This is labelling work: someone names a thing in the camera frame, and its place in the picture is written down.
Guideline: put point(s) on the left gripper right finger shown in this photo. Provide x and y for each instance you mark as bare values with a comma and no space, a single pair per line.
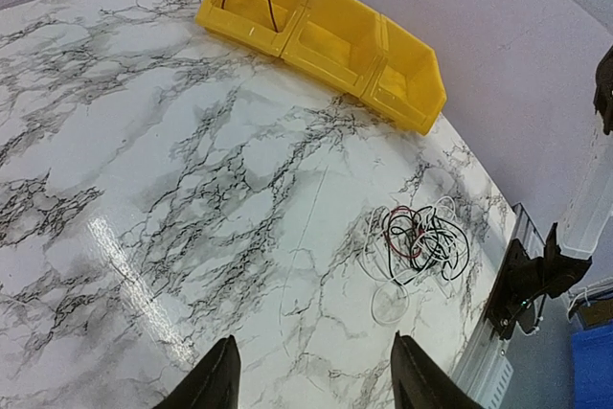
419,383

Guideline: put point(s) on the yellow bin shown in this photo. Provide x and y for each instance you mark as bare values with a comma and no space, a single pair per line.
406,86
263,25
337,42

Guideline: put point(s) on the aluminium front rail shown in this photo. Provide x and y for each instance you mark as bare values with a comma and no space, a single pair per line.
483,372

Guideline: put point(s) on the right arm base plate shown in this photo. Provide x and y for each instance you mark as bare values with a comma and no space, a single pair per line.
523,279

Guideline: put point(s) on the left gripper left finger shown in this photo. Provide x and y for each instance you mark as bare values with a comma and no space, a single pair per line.
213,382

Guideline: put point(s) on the yellow bin right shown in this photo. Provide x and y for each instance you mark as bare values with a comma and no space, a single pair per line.
406,86

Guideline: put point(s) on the yellow bin middle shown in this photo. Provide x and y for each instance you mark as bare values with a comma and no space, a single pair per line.
337,42

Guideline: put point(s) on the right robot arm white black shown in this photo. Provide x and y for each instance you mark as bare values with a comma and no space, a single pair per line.
520,82

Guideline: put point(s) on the yellow bin left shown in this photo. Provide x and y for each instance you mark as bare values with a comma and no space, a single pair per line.
263,25

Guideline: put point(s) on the blue box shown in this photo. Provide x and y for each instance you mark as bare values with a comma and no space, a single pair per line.
592,357

